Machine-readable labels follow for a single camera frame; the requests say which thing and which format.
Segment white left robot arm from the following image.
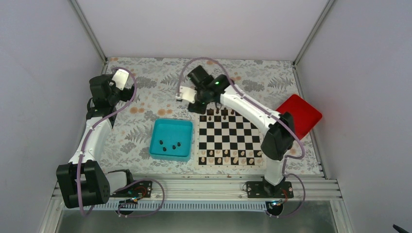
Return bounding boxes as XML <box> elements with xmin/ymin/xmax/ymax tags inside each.
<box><xmin>56</xmin><ymin>68</ymin><xmax>136</xmax><ymax>209</ymax></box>

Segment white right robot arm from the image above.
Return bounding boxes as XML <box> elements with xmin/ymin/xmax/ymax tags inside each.
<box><xmin>180</xmin><ymin>66</ymin><xmax>297</xmax><ymax>198</ymax></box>

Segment black white chessboard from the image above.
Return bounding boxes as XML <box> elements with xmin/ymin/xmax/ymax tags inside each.
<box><xmin>195</xmin><ymin>107</ymin><xmax>266</xmax><ymax>169</ymax></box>

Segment floral patterned table mat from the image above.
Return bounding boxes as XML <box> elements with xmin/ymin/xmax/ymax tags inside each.
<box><xmin>96</xmin><ymin>57</ymin><xmax>324</xmax><ymax>176</ymax></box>

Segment teal plastic tray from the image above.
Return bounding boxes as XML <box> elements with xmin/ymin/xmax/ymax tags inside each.
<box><xmin>149</xmin><ymin>118</ymin><xmax>193</xmax><ymax>162</ymax></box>

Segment red plastic box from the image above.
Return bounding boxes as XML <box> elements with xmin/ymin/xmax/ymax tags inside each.
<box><xmin>276</xmin><ymin>94</ymin><xmax>323</xmax><ymax>140</ymax></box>

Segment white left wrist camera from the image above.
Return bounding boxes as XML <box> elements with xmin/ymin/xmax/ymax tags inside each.
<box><xmin>112</xmin><ymin>69</ymin><xmax>129</xmax><ymax>90</ymax></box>

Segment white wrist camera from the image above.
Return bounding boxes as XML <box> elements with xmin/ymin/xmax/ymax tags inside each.
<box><xmin>112</xmin><ymin>69</ymin><xmax>129</xmax><ymax>90</ymax></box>
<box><xmin>175</xmin><ymin>86</ymin><xmax>197</xmax><ymax>103</ymax></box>

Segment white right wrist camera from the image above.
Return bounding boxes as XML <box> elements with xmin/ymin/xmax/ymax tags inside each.
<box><xmin>175</xmin><ymin>86</ymin><xmax>197</xmax><ymax>103</ymax></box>

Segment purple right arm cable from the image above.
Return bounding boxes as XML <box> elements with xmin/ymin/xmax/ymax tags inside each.
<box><xmin>177</xmin><ymin>57</ymin><xmax>307</xmax><ymax>219</ymax></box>

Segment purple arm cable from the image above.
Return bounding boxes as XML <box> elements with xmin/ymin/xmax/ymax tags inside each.
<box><xmin>76</xmin><ymin>67</ymin><xmax>165</xmax><ymax>219</ymax></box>
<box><xmin>177</xmin><ymin>57</ymin><xmax>307</xmax><ymax>219</ymax></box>

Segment aluminium left corner post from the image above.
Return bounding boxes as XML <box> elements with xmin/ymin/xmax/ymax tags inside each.
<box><xmin>69</xmin><ymin>0</ymin><xmax>107</xmax><ymax>65</ymax></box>

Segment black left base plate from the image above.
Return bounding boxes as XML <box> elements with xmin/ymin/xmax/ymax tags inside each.
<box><xmin>110</xmin><ymin>181</ymin><xmax>153</xmax><ymax>199</ymax></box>

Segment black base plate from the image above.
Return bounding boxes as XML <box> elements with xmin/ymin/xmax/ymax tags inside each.
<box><xmin>110</xmin><ymin>181</ymin><xmax>153</xmax><ymax>199</ymax></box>
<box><xmin>245</xmin><ymin>180</ymin><xmax>294</xmax><ymax>199</ymax></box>

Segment aluminium front rail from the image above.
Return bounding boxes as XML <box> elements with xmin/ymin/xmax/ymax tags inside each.
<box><xmin>94</xmin><ymin>175</ymin><xmax>342</xmax><ymax>212</ymax></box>

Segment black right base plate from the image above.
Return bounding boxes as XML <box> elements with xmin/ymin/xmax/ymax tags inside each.
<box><xmin>245</xmin><ymin>180</ymin><xmax>294</xmax><ymax>199</ymax></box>

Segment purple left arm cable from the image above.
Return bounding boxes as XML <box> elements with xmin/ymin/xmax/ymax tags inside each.
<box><xmin>76</xmin><ymin>67</ymin><xmax>165</xmax><ymax>219</ymax></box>

